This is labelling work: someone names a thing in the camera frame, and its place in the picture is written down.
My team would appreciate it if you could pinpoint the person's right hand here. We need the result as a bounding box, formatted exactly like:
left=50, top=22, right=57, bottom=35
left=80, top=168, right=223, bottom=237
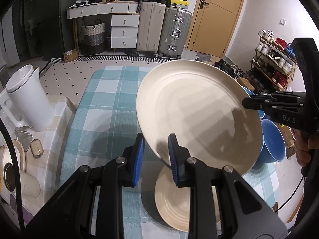
left=295, top=130, right=319, bottom=167

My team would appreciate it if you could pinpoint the checkered teal tablecloth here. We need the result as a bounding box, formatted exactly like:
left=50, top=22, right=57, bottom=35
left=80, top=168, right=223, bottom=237
left=60, top=66, right=279, bottom=238

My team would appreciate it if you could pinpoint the cream plate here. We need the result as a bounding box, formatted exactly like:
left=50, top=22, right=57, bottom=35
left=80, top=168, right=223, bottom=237
left=154, top=165, right=221, bottom=232
left=136, top=60, right=263, bottom=175

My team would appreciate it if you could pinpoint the light blue bowl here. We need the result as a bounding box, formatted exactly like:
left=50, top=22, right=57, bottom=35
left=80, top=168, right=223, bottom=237
left=240, top=86, right=265, bottom=120

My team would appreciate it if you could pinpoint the silver suitcase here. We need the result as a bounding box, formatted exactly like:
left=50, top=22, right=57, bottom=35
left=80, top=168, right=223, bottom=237
left=158, top=7, right=192, bottom=59

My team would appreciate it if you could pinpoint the white electric kettle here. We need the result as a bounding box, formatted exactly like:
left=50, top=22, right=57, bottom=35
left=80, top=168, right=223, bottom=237
left=1, top=64, right=55, bottom=132

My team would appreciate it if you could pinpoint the small brown cardboard box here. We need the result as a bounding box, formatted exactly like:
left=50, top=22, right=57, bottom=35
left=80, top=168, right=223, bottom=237
left=237, top=77, right=255, bottom=92

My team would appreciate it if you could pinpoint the beige suitcase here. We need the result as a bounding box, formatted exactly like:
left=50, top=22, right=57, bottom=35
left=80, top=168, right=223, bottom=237
left=137, top=2, right=166, bottom=53

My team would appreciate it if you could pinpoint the shoe rack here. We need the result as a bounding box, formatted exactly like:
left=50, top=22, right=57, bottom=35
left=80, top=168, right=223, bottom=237
left=247, top=29, right=298, bottom=93

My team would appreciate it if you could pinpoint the white drawer desk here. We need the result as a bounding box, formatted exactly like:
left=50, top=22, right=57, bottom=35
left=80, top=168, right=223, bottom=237
left=67, top=1, right=140, bottom=50

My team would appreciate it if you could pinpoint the wooden door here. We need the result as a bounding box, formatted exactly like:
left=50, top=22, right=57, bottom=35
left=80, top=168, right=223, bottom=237
left=187, top=0, right=244, bottom=58

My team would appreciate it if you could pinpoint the woven laundry basket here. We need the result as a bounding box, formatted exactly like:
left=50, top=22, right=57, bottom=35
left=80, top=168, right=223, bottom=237
left=82, top=18, right=106, bottom=55

